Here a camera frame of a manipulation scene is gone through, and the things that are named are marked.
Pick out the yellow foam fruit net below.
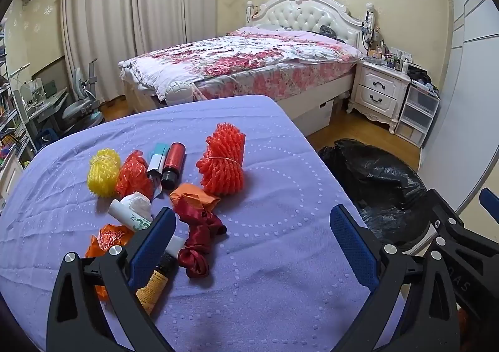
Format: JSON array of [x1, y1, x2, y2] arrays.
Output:
[[87, 148, 122, 194]]

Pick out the white nightstand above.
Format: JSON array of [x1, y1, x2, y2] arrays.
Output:
[[347, 57, 412, 134]]

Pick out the teal and white tube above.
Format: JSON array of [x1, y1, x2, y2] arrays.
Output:
[[147, 142, 171, 177]]

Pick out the amber bottle with yellow label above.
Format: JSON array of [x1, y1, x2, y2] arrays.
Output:
[[134, 251, 178, 315]]

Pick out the red bottle with black cap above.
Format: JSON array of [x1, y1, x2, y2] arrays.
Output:
[[160, 142, 187, 191]]

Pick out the white tube with green print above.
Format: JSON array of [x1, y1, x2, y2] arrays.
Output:
[[108, 199, 185, 256]]

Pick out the purple dotted bedspread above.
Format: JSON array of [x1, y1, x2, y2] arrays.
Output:
[[0, 95, 406, 352]]

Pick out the black bag on drawers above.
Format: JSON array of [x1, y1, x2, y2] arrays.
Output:
[[407, 65, 433, 83]]

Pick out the bottles on nightstand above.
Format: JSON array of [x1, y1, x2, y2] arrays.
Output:
[[366, 40, 414, 72]]

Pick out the grey desk chair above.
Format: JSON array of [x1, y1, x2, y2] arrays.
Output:
[[58, 59, 104, 134]]

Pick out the dark red satin ribbon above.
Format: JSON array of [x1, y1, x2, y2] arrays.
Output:
[[172, 200, 227, 278]]

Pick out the grey study desk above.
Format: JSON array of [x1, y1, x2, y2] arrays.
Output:
[[13, 79, 69, 150]]

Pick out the white tufted bed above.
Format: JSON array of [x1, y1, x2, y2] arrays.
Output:
[[119, 0, 365, 138]]

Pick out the large orange-red foam fruit net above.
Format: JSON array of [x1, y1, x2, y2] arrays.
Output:
[[196, 123, 246, 194]]

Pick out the orange crinkled wrapper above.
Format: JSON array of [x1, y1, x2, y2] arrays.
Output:
[[85, 223, 135, 302]]

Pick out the small orange foam fruit net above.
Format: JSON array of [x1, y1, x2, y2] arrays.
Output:
[[115, 150, 154, 200]]

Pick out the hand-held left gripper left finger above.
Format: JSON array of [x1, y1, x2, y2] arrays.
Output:
[[46, 207, 178, 352]]

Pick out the white tissue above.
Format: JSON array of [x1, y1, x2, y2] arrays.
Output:
[[121, 192, 153, 216]]

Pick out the white bookshelf with books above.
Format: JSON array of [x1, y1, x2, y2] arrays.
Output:
[[0, 17, 32, 181]]

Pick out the beige curtain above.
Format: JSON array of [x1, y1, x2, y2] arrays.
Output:
[[60, 0, 219, 103]]

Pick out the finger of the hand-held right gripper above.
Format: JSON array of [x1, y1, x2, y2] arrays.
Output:
[[479, 187, 499, 221], [426, 188, 467, 256]]

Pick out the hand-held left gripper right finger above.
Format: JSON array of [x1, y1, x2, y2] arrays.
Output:
[[329, 204, 461, 352]]

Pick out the white wardrobe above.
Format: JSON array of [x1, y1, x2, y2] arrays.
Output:
[[419, 0, 499, 220]]

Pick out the pink floral quilt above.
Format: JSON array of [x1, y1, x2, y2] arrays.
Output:
[[119, 26, 363, 103]]

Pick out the black trash bag bin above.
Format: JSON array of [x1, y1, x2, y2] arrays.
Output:
[[317, 138, 441, 255]]

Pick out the clear plastic drawer unit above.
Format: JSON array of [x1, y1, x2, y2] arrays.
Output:
[[398, 83, 440, 148]]

